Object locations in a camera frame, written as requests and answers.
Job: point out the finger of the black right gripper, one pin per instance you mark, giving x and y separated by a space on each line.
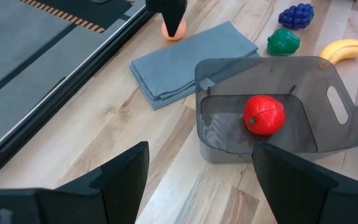
171 15

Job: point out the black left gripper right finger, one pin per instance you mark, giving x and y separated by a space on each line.
291 193

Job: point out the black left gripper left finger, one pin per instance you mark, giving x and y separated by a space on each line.
117 193

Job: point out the toy peach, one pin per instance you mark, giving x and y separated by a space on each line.
180 31

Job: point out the red toy tomato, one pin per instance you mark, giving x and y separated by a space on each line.
264 115

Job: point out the green toy bell pepper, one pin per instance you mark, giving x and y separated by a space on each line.
283 42

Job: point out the purple toy grapes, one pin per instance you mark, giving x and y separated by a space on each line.
297 15

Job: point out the yellow toy banana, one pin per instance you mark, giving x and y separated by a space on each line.
342 49

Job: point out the blue-grey folded cloth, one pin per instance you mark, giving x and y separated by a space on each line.
185 65

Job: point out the black floor mat striped edge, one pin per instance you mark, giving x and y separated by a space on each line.
104 12

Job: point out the grey translucent plastic bin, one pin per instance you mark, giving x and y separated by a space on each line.
306 84

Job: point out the black table edge frame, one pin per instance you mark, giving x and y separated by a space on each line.
57 98

